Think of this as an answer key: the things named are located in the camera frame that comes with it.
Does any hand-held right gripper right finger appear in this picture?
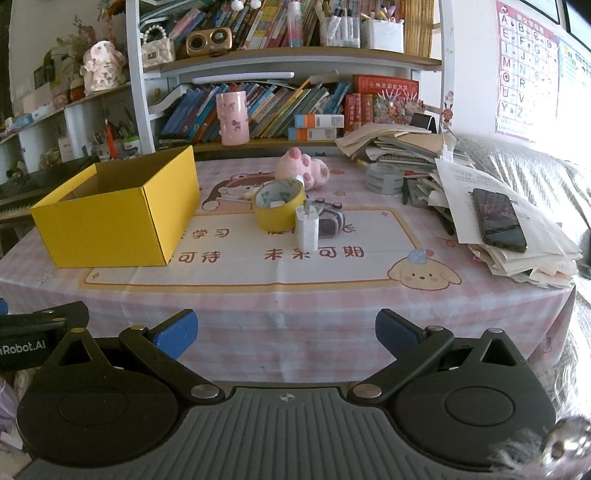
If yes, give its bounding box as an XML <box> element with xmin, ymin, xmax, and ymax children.
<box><xmin>347</xmin><ymin>309</ymin><xmax>532</xmax><ymax>401</ymax></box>

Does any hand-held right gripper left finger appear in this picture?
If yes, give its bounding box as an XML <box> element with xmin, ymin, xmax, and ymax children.
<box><xmin>46</xmin><ymin>310</ymin><xmax>225</xmax><ymax>402</ymax></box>

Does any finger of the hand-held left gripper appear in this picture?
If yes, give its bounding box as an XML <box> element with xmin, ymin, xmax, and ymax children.
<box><xmin>0</xmin><ymin>301</ymin><xmax>90</xmax><ymax>329</ymax></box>

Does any yellow cardboard box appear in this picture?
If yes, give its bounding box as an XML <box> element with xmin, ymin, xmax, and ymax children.
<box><xmin>30</xmin><ymin>145</ymin><xmax>201</xmax><ymax>268</ymax></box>

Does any white charger plug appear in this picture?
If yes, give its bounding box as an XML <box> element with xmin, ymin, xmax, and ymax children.
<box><xmin>295</xmin><ymin>205</ymin><xmax>320</xmax><ymax>251</ymax></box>

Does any yellow tape roll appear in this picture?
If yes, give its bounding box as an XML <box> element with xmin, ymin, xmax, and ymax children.
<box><xmin>254</xmin><ymin>179</ymin><xmax>308</xmax><ymax>232</ymax></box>

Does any pink plush toy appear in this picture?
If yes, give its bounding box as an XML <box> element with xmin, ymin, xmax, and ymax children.
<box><xmin>276</xmin><ymin>147</ymin><xmax>331</xmax><ymax>191</ymax></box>

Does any clear tape roll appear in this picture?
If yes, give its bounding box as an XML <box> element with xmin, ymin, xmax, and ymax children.
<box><xmin>366</xmin><ymin>163</ymin><xmax>407</xmax><ymax>195</ymax></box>

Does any black smartphone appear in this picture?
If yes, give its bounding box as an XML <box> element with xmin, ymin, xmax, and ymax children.
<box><xmin>472</xmin><ymin>188</ymin><xmax>528</xmax><ymax>253</ymax></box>

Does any grey pen holder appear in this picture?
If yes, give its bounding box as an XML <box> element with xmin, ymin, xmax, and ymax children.
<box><xmin>92</xmin><ymin>131</ymin><xmax>112</xmax><ymax>160</ymax></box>

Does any pile of white printed papers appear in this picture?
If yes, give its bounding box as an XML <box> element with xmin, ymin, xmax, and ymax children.
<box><xmin>427</xmin><ymin>157</ymin><xmax>583</xmax><ymax>289</ymax></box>

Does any stack of books and papers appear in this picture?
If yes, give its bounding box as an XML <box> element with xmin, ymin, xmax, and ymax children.
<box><xmin>335</xmin><ymin>124</ymin><xmax>476</xmax><ymax>178</ymax></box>

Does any grey fluffy charm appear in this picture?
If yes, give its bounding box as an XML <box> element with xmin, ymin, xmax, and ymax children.
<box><xmin>489</xmin><ymin>415</ymin><xmax>591</xmax><ymax>480</ymax></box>

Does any white side shelf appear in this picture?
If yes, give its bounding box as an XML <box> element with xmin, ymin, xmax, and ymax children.
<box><xmin>0</xmin><ymin>78</ymin><xmax>153</xmax><ymax>185</ymax></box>

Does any grey quilted sofa cover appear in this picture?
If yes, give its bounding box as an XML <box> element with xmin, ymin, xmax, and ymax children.
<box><xmin>455</xmin><ymin>134</ymin><xmax>591</xmax><ymax>296</ymax></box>

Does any pink printed cup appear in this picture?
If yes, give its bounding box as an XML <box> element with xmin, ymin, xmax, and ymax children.
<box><xmin>216</xmin><ymin>91</ymin><xmax>251</xmax><ymax>146</ymax></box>

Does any row of red books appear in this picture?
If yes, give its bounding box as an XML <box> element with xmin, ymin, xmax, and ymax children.
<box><xmin>344</xmin><ymin>92</ymin><xmax>375</xmax><ymax>132</ymax></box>

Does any orange and blue box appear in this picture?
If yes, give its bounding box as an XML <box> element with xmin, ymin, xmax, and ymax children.
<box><xmin>294</xmin><ymin>114</ymin><xmax>345</xmax><ymax>129</ymax></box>

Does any white bookshelf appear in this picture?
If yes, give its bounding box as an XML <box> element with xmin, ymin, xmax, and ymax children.
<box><xmin>124</xmin><ymin>0</ymin><xmax>455</xmax><ymax>155</ymax></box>

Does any row of leaning books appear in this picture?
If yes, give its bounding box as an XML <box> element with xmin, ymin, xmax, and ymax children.
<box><xmin>159</xmin><ymin>80</ymin><xmax>354</xmax><ymax>141</ymax></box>

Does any large red box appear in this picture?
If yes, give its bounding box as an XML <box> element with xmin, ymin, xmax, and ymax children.
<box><xmin>353</xmin><ymin>75</ymin><xmax>420</xmax><ymax>99</ymax></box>

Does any white lamp bar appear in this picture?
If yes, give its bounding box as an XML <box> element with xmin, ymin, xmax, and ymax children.
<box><xmin>191</xmin><ymin>71</ymin><xmax>296</xmax><ymax>85</ymax></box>

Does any dried flower bunch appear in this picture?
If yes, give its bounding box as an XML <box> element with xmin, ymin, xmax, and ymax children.
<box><xmin>55</xmin><ymin>16</ymin><xmax>118</xmax><ymax>61</ymax></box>

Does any white pearl handbag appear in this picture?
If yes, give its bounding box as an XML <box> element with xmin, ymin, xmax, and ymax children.
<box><xmin>141</xmin><ymin>24</ymin><xmax>176</xmax><ymax>66</ymax></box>

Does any golden retro speaker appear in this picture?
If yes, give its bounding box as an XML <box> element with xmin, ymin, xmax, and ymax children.
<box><xmin>185</xmin><ymin>27</ymin><xmax>233</xmax><ymax>58</ymax></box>

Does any white pen box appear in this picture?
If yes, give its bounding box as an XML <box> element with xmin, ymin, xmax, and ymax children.
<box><xmin>360</xmin><ymin>4</ymin><xmax>406</xmax><ymax>54</ymax></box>

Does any woven bamboo roll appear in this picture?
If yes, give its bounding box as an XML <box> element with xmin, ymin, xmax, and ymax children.
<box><xmin>404</xmin><ymin>0</ymin><xmax>439</xmax><ymax>58</ymax></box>

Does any clear marker pen box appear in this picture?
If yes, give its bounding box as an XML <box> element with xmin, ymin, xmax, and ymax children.
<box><xmin>318</xmin><ymin>4</ymin><xmax>361</xmax><ymax>48</ymax></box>

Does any row of upright books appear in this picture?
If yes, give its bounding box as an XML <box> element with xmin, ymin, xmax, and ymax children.
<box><xmin>139</xmin><ymin>0</ymin><xmax>324</xmax><ymax>49</ymax></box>

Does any alphabet wall poster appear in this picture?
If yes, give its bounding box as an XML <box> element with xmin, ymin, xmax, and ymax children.
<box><xmin>495</xmin><ymin>0</ymin><xmax>561</xmax><ymax>144</ymax></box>

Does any pale chart wall poster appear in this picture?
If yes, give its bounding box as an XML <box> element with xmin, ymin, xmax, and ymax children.
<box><xmin>556</xmin><ymin>37</ymin><xmax>591</xmax><ymax>153</ymax></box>

